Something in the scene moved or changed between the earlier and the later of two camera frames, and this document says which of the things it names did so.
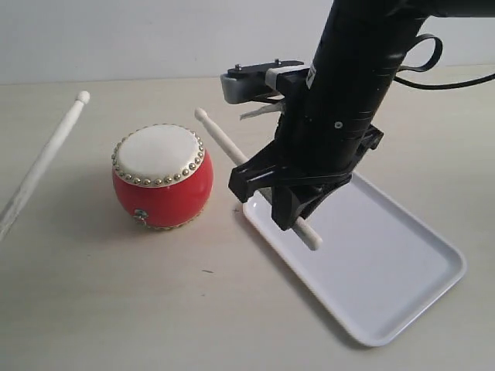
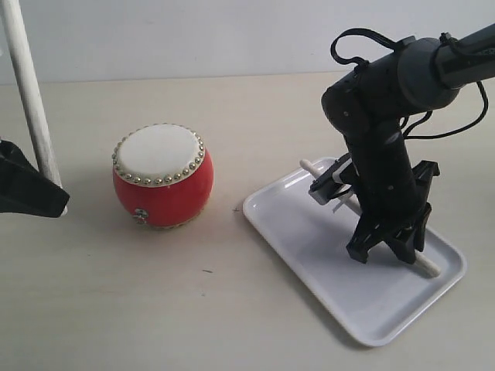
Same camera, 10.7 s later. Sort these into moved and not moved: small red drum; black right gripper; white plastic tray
Moved: black right gripper
Not moved: small red drum; white plastic tray
